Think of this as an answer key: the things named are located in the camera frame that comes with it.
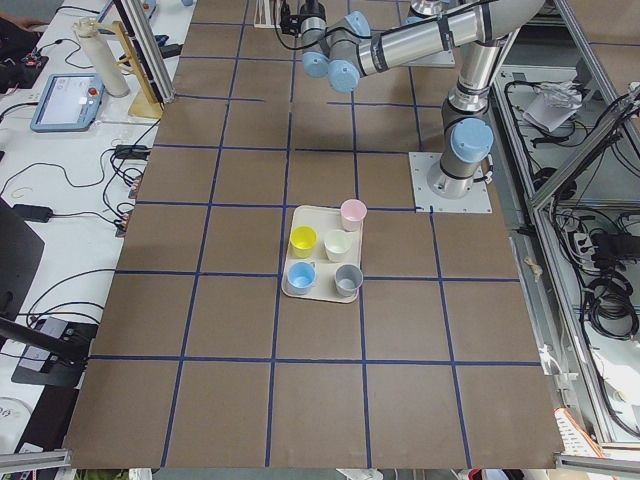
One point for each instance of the white wire cup rack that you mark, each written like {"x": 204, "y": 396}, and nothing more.
{"x": 267, "y": 14}

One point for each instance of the wooden mug tree stand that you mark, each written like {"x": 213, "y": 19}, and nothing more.
{"x": 145, "y": 104}

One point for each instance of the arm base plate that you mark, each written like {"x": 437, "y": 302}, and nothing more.
{"x": 443, "y": 59}
{"x": 434, "y": 192}

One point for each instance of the pale green plastic cup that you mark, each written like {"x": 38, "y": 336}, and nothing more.
{"x": 337, "y": 244}

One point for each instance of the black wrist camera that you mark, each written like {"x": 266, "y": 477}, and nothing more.
{"x": 289, "y": 22}

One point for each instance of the blue plastic cup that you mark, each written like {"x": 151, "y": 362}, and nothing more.
{"x": 301, "y": 277}

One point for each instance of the aluminium frame post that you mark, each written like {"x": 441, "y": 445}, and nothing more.
{"x": 140, "y": 33}

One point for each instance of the pink plastic cup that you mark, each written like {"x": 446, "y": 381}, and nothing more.
{"x": 353, "y": 212}

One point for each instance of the yellow plastic cup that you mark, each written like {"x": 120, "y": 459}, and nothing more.
{"x": 302, "y": 241}

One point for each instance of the left teach pendant tablet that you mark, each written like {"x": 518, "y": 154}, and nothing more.
{"x": 69, "y": 103}

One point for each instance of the black power adapter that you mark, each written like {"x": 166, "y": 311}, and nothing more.
{"x": 33, "y": 213}

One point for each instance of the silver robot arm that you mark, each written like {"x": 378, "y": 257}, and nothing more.
{"x": 347, "y": 51}

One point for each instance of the cream plastic tray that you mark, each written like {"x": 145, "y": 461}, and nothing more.
{"x": 323, "y": 288}

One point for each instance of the grey plastic cup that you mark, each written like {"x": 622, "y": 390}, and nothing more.
{"x": 348, "y": 279}

